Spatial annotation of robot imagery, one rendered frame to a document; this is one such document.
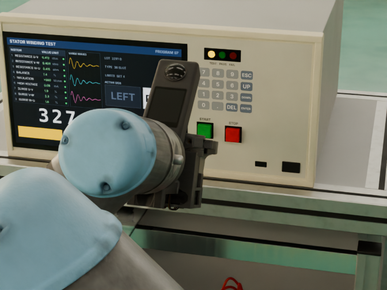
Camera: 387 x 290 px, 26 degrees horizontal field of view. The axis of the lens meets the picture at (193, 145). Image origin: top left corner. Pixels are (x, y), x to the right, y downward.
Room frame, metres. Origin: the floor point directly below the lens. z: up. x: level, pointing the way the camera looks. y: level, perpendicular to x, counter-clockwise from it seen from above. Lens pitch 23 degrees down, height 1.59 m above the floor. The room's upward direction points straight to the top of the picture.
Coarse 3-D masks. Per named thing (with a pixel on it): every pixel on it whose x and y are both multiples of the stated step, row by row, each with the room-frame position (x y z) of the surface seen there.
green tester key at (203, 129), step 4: (200, 124) 1.03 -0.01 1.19; (204, 124) 1.03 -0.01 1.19; (208, 124) 1.03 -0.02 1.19; (200, 128) 1.02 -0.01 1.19; (204, 128) 1.02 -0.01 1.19; (208, 128) 1.02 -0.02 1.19; (200, 132) 1.02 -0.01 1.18; (204, 132) 1.02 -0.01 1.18; (208, 132) 1.02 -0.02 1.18; (208, 136) 1.02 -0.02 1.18
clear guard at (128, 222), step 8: (120, 208) 1.03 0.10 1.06; (128, 208) 1.03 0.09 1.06; (136, 208) 1.03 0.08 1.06; (144, 208) 1.03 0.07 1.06; (120, 216) 1.01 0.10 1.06; (128, 216) 1.01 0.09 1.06; (136, 216) 1.01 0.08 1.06; (128, 224) 0.98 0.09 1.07; (136, 224) 0.99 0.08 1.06; (128, 232) 0.96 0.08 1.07
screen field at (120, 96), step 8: (112, 88) 1.06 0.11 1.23; (120, 88) 1.06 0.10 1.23; (128, 88) 1.05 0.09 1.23; (136, 88) 1.05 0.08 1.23; (144, 88) 1.05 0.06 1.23; (112, 96) 1.06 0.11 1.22; (120, 96) 1.06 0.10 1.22; (128, 96) 1.05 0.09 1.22; (136, 96) 1.05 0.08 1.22; (144, 96) 1.05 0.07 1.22; (112, 104) 1.06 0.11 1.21; (120, 104) 1.06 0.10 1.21; (128, 104) 1.05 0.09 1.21; (136, 104) 1.05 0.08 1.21; (144, 104) 1.05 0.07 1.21
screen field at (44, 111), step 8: (40, 112) 1.09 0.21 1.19; (48, 112) 1.08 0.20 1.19; (56, 112) 1.08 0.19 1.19; (64, 112) 1.08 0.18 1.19; (72, 112) 1.07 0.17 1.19; (40, 120) 1.09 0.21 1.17; (48, 120) 1.08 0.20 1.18; (56, 120) 1.08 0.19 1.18; (64, 120) 1.08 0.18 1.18; (72, 120) 1.07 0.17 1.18
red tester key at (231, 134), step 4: (228, 128) 1.02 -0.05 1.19; (232, 128) 1.02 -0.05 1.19; (236, 128) 1.02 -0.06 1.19; (228, 132) 1.02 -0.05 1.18; (232, 132) 1.01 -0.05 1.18; (236, 132) 1.01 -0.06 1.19; (228, 136) 1.02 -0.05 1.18; (232, 136) 1.01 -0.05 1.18; (236, 136) 1.01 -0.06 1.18; (228, 140) 1.02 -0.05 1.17; (232, 140) 1.01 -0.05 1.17; (236, 140) 1.01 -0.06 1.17
